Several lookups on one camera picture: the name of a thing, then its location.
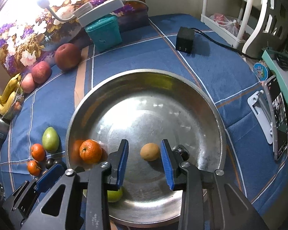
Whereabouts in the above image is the large steel plate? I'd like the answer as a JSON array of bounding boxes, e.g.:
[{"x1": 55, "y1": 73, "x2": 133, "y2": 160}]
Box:
[{"x1": 65, "y1": 69, "x2": 226, "y2": 228}]

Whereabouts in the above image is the white shelf rack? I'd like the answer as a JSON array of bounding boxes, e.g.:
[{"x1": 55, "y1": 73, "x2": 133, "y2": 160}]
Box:
[{"x1": 200, "y1": 0, "x2": 288, "y2": 56}]

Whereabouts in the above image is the clear plastic fruit tray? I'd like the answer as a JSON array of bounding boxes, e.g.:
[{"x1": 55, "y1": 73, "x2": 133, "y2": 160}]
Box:
[{"x1": 1, "y1": 87, "x2": 24, "y2": 121}]

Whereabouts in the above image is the orange tangerine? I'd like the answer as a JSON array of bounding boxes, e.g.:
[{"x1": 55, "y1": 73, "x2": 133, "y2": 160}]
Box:
[
  {"x1": 31, "y1": 143, "x2": 46, "y2": 161},
  {"x1": 27, "y1": 160, "x2": 42, "y2": 177},
  {"x1": 79, "y1": 139, "x2": 103, "y2": 164}
]

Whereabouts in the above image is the pink apple left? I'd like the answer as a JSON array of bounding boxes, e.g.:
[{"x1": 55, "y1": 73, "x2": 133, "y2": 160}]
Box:
[{"x1": 21, "y1": 73, "x2": 36, "y2": 94}]

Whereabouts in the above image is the black adapter cable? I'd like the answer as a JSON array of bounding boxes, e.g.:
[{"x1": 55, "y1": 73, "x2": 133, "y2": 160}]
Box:
[{"x1": 191, "y1": 27, "x2": 263, "y2": 61}]

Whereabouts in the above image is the teal white box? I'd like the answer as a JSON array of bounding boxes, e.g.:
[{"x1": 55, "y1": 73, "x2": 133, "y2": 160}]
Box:
[{"x1": 261, "y1": 49, "x2": 288, "y2": 134}]

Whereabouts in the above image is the white desk lamp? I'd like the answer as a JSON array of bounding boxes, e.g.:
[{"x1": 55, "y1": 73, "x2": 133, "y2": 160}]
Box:
[{"x1": 37, "y1": 0, "x2": 124, "y2": 27}]

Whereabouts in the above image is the dark red apple right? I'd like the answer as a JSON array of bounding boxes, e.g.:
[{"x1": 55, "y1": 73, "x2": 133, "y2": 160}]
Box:
[{"x1": 55, "y1": 43, "x2": 82, "y2": 71}]

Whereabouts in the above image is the dark plum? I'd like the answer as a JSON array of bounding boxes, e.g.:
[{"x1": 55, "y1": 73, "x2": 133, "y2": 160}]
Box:
[
  {"x1": 53, "y1": 159, "x2": 67, "y2": 170},
  {"x1": 45, "y1": 158, "x2": 55, "y2": 170},
  {"x1": 172, "y1": 144, "x2": 190, "y2": 161}
]

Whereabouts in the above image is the brown kiwi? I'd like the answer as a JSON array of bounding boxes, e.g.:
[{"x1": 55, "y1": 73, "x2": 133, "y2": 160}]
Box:
[{"x1": 140, "y1": 143, "x2": 160, "y2": 161}]

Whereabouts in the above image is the black power adapter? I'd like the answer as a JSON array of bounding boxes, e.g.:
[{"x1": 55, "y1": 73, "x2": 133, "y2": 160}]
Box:
[{"x1": 175, "y1": 26, "x2": 195, "y2": 54}]

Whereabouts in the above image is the round cartoon tin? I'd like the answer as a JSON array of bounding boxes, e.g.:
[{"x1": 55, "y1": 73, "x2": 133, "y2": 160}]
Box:
[{"x1": 253, "y1": 61, "x2": 270, "y2": 81}]

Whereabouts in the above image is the green pear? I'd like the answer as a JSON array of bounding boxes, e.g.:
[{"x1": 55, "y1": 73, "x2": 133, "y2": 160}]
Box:
[
  {"x1": 42, "y1": 127, "x2": 60, "y2": 154},
  {"x1": 83, "y1": 186, "x2": 123, "y2": 203}
]

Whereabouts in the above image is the dark plum front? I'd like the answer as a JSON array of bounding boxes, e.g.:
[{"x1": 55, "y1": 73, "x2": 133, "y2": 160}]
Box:
[{"x1": 172, "y1": 144, "x2": 190, "y2": 161}]

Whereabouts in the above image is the white phone stand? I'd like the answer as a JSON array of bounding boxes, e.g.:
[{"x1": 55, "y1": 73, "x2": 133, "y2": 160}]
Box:
[{"x1": 247, "y1": 90, "x2": 273, "y2": 145}]

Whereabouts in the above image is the floral painting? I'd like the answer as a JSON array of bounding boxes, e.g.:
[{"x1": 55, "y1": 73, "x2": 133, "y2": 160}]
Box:
[{"x1": 0, "y1": 0, "x2": 149, "y2": 76}]

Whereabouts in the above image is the red apple middle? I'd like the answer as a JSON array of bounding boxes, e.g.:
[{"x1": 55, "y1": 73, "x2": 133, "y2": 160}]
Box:
[{"x1": 31, "y1": 61, "x2": 52, "y2": 84}]

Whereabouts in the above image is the pink plastic bag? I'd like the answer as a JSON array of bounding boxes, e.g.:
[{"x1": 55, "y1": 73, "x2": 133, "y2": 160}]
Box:
[{"x1": 210, "y1": 13, "x2": 240, "y2": 36}]

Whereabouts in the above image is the blue plaid tablecloth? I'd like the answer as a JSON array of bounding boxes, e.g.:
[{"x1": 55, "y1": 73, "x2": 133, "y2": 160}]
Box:
[{"x1": 0, "y1": 14, "x2": 288, "y2": 214}]

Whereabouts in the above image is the yellow banana bunch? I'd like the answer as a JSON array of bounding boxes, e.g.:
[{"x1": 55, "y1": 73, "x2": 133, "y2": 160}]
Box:
[{"x1": 0, "y1": 73, "x2": 22, "y2": 116}]

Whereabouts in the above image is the teal plastic box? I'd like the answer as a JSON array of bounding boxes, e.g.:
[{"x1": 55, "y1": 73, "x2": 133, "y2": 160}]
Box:
[{"x1": 85, "y1": 14, "x2": 122, "y2": 53}]

